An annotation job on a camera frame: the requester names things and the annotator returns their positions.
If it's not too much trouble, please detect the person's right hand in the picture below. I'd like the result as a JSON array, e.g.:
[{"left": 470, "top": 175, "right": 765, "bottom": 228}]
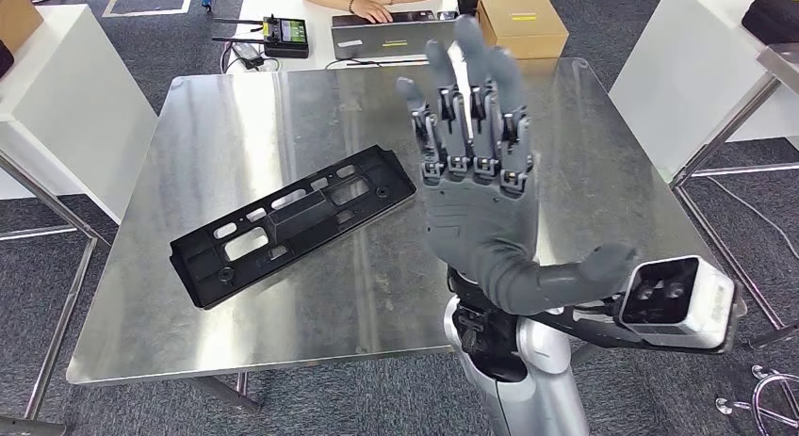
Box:
[{"left": 351, "top": 0, "right": 395, "bottom": 24}]

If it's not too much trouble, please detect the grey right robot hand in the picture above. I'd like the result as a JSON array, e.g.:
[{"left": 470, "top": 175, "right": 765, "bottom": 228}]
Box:
[{"left": 396, "top": 15, "right": 638, "bottom": 317}]

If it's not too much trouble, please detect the black plastic panel part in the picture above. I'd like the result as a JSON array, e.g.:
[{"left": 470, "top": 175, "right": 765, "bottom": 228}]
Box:
[{"left": 170, "top": 144, "right": 418, "bottom": 311}]

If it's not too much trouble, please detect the stainless steel workbench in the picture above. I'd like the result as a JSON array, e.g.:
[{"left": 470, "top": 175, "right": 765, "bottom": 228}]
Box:
[{"left": 65, "top": 57, "right": 735, "bottom": 414}]

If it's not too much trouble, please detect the grey laptop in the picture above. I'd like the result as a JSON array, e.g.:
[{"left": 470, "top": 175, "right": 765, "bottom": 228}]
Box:
[{"left": 331, "top": 9, "right": 462, "bottom": 61}]

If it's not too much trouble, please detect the black controller with antennas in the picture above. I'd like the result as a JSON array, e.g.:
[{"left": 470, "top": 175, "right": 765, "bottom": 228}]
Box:
[{"left": 210, "top": 15, "right": 311, "bottom": 60}]

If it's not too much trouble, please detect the black power adapter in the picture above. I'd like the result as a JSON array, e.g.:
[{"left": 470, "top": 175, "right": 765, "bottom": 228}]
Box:
[{"left": 234, "top": 40, "right": 267, "bottom": 72}]

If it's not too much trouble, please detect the brown cardboard box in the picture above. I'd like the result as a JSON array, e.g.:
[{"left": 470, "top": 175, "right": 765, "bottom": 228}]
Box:
[
  {"left": 476, "top": 0, "right": 570, "bottom": 61},
  {"left": 0, "top": 0, "right": 45, "bottom": 54}
]

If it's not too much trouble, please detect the white cabinet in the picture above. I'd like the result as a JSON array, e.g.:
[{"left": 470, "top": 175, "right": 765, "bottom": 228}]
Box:
[
  {"left": 608, "top": 0, "right": 799, "bottom": 180},
  {"left": 0, "top": 4, "right": 158, "bottom": 225}
]

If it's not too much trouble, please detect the chrome stool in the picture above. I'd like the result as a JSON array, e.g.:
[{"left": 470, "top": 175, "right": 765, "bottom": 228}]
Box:
[{"left": 714, "top": 364, "right": 799, "bottom": 436}]

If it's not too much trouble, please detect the stainless steel table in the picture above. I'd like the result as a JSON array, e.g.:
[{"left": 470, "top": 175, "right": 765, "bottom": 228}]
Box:
[
  {"left": 0, "top": 151, "right": 112, "bottom": 436},
  {"left": 669, "top": 42, "right": 799, "bottom": 351}
]

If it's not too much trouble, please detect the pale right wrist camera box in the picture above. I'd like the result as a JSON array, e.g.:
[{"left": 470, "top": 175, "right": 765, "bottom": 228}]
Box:
[{"left": 614, "top": 255, "right": 748, "bottom": 354}]

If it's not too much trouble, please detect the grey floor cable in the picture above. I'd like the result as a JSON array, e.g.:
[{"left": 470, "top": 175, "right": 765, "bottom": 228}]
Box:
[{"left": 705, "top": 173, "right": 799, "bottom": 261}]

